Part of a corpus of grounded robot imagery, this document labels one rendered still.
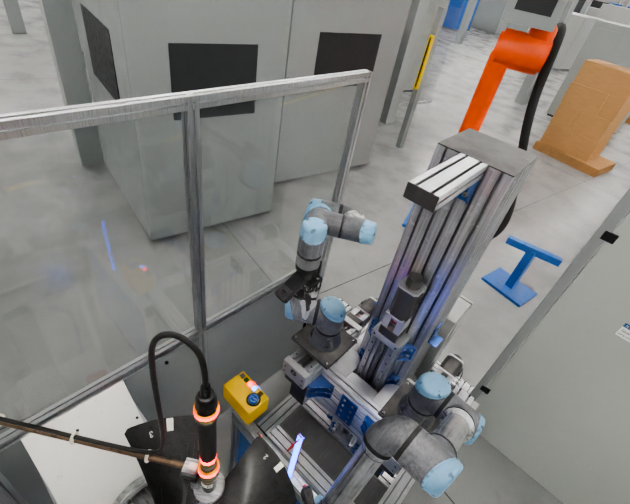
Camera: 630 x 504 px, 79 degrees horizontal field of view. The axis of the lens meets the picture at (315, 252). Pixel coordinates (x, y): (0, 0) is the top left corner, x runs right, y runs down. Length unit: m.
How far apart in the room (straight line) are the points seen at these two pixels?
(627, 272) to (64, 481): 2.22
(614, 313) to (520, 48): 2.76
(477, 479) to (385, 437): 1.86
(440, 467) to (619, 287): 1.36
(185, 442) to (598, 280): 1.87
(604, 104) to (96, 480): 8.27
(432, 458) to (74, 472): 0.96
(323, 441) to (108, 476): 1.40
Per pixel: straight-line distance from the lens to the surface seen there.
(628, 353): 2.39
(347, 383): 1.83
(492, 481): 3.05
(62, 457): 1.35
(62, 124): 1.12
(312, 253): 1.11
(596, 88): 8.48
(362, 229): 1.17
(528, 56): 4.36
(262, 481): 1.36
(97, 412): 1.33
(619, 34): 11.08
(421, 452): 1.16
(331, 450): 2.49
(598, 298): 2.27
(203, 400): 0.69
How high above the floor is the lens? 2.46
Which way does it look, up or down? 39 degrees down
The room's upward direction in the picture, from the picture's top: 12 degrees clockwise
